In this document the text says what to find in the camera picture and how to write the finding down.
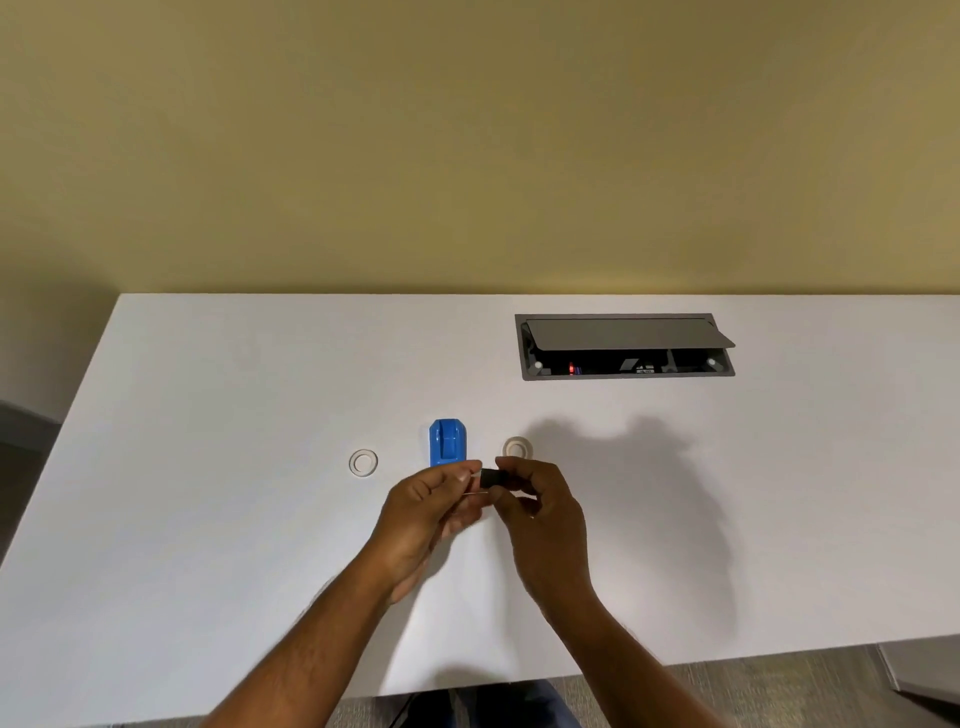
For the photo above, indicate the person's left hand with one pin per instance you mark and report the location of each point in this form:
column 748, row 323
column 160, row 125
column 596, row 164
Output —
column 409, row 525

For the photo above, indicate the person's right hand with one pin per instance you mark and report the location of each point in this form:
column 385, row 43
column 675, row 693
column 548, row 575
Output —
column 551, row 540

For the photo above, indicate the person's left thumb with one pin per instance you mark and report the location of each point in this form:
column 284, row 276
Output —
column 454, row 472

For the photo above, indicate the person's right thumb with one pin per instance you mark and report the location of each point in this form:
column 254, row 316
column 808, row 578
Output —
column 508, row 504

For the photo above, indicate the black binder clip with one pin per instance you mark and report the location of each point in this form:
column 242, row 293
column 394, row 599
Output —
column 490, row 478

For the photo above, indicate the person's left forearm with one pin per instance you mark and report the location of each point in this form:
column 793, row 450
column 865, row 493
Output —
column 307, row 660

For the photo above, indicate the person's right forearm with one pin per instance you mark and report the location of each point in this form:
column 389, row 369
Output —
column 622, row 667

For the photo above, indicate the blue plastic dispenser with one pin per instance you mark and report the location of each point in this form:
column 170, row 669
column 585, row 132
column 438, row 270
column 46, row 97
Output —
column 448, row 442

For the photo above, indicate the person's blue jeans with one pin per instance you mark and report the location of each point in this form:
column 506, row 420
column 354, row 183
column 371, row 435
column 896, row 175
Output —
column 517, row 705

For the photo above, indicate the white cabinet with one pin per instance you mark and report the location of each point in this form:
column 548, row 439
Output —
column 922, row 667

